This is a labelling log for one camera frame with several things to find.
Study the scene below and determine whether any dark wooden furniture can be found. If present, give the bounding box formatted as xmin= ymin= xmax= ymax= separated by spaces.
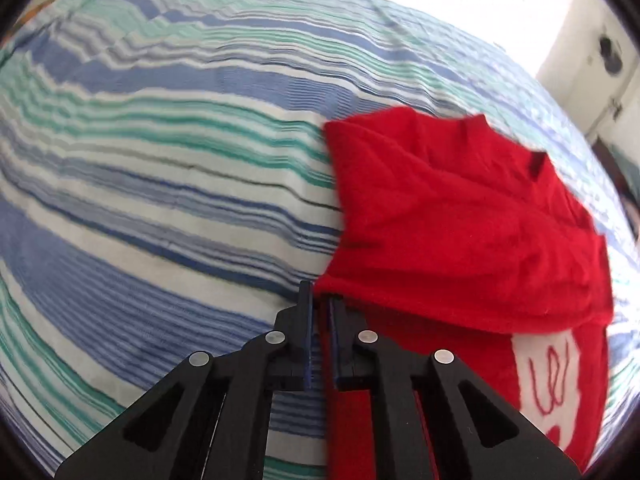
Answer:
xmin=595 ymin=137 xmax=640 ymax=221

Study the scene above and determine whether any blue green striped bed sheet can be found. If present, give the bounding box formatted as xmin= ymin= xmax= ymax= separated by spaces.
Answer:
xmin=0 ymin=0 xmax=640 ymax=480

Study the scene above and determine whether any dark wall fixture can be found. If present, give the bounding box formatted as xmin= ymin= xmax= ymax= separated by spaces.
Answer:
xmin=597 ymin=35 xmax=623 ymax=78

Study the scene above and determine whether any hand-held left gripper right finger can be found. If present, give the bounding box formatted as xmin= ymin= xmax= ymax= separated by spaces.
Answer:
xmin=328 ymin=298 xmax=584 ymax=480

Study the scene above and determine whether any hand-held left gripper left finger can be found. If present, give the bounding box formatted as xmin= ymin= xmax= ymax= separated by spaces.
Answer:
xmin=54 ymin=280 xmax=314 ymax=480

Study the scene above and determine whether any red shirt with white print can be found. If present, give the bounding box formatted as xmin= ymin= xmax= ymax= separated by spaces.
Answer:
xmin=312 ymin=107 xmax=615 ymax=480

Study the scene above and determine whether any yellow patterned cloth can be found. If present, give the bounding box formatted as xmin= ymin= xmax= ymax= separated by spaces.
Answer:
xmin=20 ymin=1 xmax=57 ymax=25

